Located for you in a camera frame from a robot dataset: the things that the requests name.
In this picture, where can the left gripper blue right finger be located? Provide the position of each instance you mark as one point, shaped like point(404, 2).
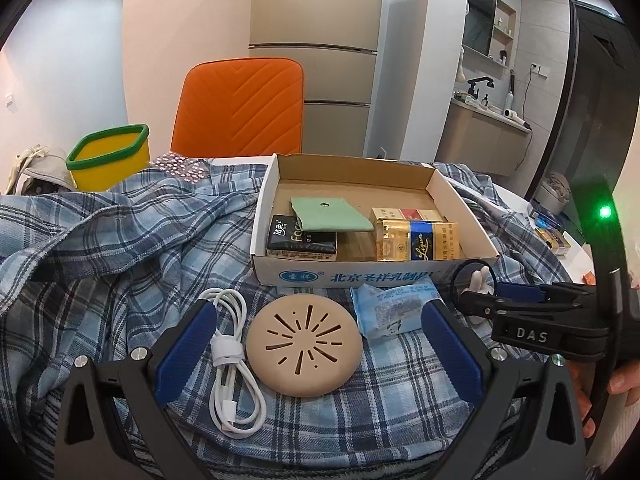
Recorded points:
point(547, 441)

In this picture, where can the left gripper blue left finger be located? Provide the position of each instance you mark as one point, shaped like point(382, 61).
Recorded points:
point(91, 442)

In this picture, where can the beige round vented disc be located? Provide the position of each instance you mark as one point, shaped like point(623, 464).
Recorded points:
point(303, 345)

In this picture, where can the gold blue cigarette pack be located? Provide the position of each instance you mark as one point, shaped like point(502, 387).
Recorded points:
point(416, 240)

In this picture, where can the blue tissue packet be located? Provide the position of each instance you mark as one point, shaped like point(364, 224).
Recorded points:
point(391, 311)

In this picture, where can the green cloth pouch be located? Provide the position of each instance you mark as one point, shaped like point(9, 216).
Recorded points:
point(329, 214)

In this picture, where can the small orange packet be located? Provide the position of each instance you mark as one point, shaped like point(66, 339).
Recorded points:
point(589, 278)

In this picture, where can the gold cigarette pack on table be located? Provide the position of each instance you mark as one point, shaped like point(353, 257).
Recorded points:
point(555, 240)

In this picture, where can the blue purple packets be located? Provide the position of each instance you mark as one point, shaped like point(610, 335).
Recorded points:
point(543, 218)

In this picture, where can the white trash bin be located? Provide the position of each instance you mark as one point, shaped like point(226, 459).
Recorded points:
point(553, 192)

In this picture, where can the blue plaid shirt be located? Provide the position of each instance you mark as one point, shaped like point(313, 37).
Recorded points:
point(99, 274)

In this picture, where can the beige bathroom vanity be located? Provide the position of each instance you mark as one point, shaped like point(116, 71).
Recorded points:
point(482, 140)

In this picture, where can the white hair dryer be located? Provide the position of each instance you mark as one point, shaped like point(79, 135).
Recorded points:
point(512, 115)

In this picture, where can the cream red cigarette pack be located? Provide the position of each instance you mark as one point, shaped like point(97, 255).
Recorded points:
point(430, 215)

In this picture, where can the small black box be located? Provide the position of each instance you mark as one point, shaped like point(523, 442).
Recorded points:
point(287, 240)

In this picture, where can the beige bag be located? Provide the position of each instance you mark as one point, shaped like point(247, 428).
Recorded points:
point(40, 170)

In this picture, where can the yellow green container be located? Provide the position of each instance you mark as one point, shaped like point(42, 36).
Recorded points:
point(103, 158)

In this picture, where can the open cardboard box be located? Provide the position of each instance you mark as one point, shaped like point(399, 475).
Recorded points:
point(364, 184)

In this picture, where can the bathroom mirror cabinet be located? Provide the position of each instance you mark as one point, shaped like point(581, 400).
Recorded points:
point(489, 30)

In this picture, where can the orange chair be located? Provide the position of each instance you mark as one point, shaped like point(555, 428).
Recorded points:
point(239, 108)

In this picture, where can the beige refrigerator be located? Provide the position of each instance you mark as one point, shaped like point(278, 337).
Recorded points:
point(336, 43)

